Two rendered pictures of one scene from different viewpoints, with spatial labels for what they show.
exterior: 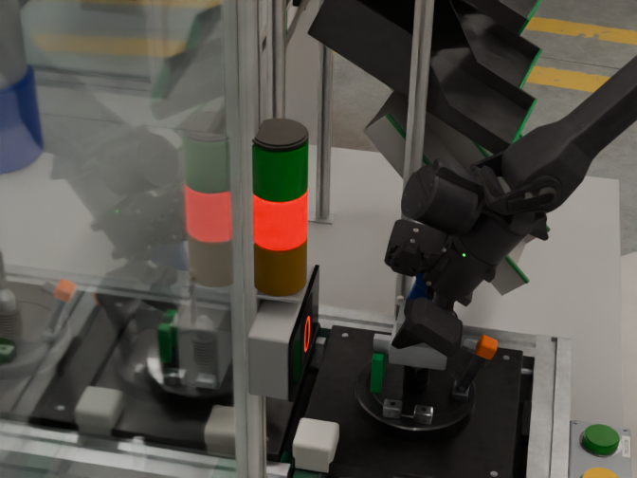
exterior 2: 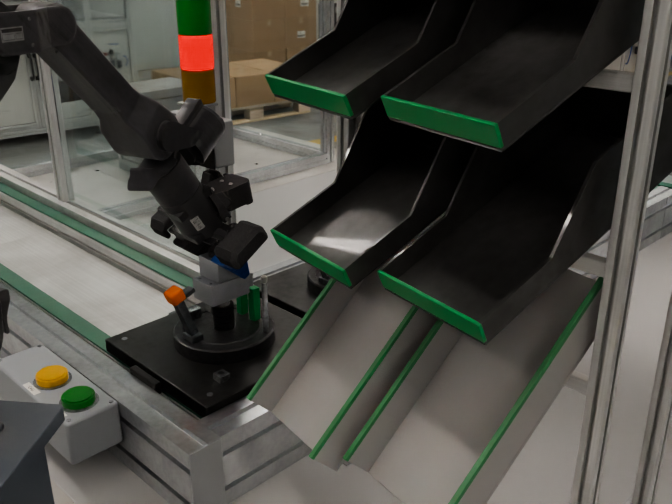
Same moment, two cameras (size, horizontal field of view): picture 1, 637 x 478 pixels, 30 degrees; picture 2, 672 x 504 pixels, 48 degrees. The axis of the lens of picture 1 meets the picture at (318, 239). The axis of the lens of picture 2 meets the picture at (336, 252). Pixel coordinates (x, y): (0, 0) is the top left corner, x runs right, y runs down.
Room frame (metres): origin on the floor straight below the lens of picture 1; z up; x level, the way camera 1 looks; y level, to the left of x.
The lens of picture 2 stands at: (1.70, -0.80, 1.49)
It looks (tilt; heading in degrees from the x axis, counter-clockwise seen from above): 23 degrees down; 124
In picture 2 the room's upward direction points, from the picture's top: straight up
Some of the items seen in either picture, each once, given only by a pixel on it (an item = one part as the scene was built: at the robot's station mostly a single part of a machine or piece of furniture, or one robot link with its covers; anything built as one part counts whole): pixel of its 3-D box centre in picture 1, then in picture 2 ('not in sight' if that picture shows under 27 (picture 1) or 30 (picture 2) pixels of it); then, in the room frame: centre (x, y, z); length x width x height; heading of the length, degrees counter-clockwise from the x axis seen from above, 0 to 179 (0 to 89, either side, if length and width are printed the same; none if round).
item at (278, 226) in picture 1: (279, 211); (196, 51); (0.88, 0.04, 1.33); 0.05 x 0.05 x 0.05
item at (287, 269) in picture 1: (279, 258); (198, 85); (0.88, 0.04, 1.28); 0.05 x 0.05 x 0.05
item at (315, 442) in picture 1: (315, 445); not in sight; (0.96, 0.00, 0.97); 0.05 x 0.05 x 0.04; 79
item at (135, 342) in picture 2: (413, 406); (225, 344); (1.04, -0.12, 0.96); 0.24 x 0.24 x 0.02; 79
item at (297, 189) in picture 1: (279, 162); (194, 16); (0.88, 0.04, 1.38); 0.05 x 0.05 x 0.05
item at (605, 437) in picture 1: (600, 441); (78, 400); (0.99, -0.32, 0.96); 0.04 x 0.04 x 0.02
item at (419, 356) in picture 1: (411, 330); (226, 270); (1.04, -0.11, 1.07); 0.08 x 0.04 x 0.07; 80
